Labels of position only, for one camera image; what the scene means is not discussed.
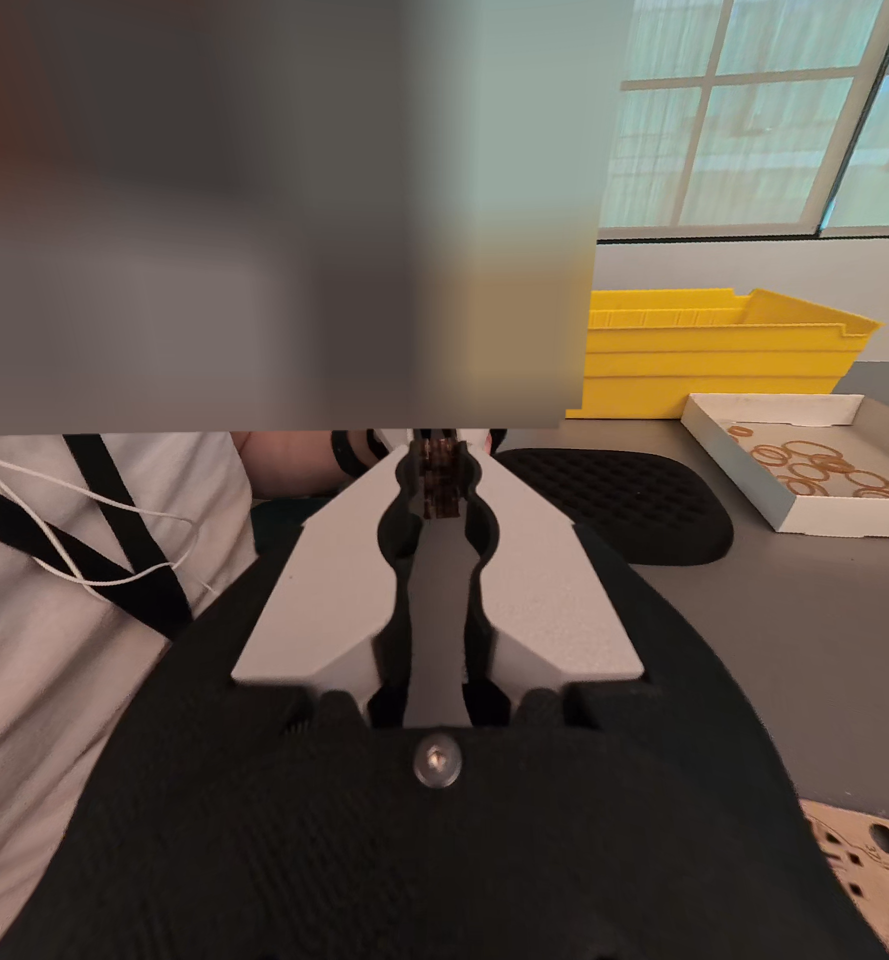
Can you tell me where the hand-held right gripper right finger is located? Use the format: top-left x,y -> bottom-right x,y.
458,441 -> 646,700

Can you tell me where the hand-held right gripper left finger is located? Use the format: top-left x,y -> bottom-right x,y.
230,442 -> 417,700

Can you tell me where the round wooden gear part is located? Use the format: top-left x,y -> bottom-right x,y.
413,438 -> 463,521

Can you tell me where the person's left forearm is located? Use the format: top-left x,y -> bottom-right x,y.
232,430 -> 345,501

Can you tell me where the perforated wooden parts sheet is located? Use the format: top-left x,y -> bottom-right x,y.
799,798 -> 889,960

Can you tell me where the white cardboard box tray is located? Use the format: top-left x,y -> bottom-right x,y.
680,391 -> 889,540

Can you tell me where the yellow plastic bin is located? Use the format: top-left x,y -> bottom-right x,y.
564,286 -> 885,421

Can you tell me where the pile of rubber bands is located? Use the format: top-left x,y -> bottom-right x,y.
725,423 -> 889,503

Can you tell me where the person's white shirt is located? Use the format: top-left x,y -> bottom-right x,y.
0,432 -> 260,957

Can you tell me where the window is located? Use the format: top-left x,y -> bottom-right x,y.
596,0 -> 889,244

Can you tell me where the black shoulder strap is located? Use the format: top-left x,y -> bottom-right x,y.
0,432 -> 195,644

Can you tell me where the white cable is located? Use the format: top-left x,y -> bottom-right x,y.
0,438 -> 218,599

